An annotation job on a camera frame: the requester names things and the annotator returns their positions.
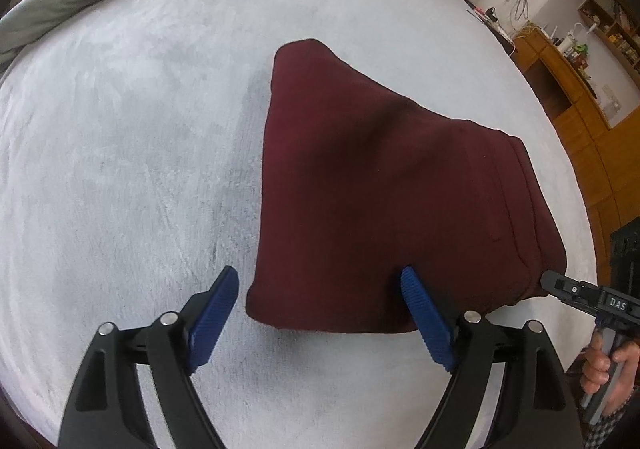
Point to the white wall socket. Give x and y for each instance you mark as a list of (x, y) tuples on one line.
[(612, 98)]

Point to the wooden bookshelf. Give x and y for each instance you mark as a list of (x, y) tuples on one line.
[(612, 14)]

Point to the white paper roll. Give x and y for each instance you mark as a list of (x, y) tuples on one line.
[(565, 45)]

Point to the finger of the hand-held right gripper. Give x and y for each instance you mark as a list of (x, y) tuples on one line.
[(570, 289)]

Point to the person's right hand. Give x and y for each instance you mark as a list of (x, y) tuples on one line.
[(595, 369)]

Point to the white plush bed blanket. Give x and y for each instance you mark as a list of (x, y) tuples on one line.
[(125, 129)]

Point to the green object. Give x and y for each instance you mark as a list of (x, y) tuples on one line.
[(581, 49)]

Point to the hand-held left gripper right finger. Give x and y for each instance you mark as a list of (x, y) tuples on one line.
[(425, 319)]

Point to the wooden desk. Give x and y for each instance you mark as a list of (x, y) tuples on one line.
[(575, 99)]

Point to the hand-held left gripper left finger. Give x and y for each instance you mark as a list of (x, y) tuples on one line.
[(215, 314)]

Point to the person's right forearm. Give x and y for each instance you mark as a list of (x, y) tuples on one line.
[(617, 434)]

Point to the maroon pants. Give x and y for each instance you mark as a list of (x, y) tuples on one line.
[(375, 179)]

